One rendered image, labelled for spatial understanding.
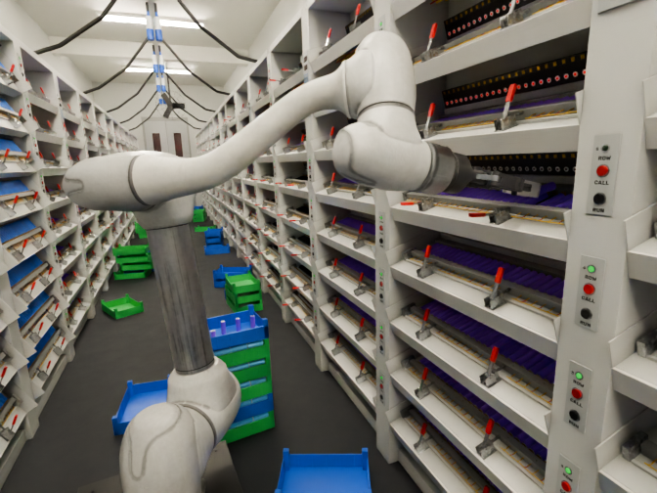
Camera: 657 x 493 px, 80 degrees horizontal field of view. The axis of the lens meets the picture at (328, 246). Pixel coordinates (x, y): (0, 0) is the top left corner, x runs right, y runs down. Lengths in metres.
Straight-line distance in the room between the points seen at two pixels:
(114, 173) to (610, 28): 0.85
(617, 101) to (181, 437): 1.00
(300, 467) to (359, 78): 1.32
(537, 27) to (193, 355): 1.01
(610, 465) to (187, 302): 0.91
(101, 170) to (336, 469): 1.23
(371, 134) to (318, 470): 1.25
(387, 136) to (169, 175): 0.40
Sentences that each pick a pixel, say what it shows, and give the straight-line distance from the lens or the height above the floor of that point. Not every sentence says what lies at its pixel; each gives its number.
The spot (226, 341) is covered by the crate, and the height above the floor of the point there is 0.43.
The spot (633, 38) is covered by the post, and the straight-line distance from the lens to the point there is 0.76.
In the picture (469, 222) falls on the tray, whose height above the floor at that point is 0.93.
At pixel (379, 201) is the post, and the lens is 1.30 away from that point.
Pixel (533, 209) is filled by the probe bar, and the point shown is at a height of 0.97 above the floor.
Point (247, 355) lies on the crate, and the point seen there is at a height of 0.35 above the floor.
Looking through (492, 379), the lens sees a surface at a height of 0.57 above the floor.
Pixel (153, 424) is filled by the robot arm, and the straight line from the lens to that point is 0.98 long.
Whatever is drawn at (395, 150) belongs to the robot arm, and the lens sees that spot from 0.66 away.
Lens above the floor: 1.08
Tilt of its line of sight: 12 degrees down
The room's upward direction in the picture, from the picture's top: 2 degrees counter-clockwise
